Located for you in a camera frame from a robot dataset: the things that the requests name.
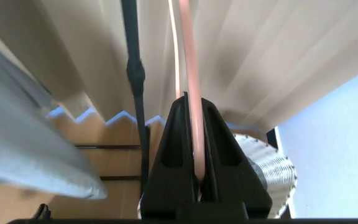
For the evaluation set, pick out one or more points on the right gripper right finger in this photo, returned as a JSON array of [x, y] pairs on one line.
[[244, 189]]

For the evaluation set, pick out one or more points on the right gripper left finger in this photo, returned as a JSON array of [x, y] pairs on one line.
[[157, 193]]

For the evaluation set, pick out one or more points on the pink clothes hanger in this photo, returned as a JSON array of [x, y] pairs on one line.
[[194, 93]]

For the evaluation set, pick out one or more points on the white laundry basket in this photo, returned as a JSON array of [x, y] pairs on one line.
[[269, 168]]

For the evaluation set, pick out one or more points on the black clothes rack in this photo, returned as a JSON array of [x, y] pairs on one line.
[[135, 74]]

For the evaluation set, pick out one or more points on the beige curtain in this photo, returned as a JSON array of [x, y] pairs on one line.
[[259, 62]]

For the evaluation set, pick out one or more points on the pale grey shorts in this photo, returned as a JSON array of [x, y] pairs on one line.
[[26, 149]]

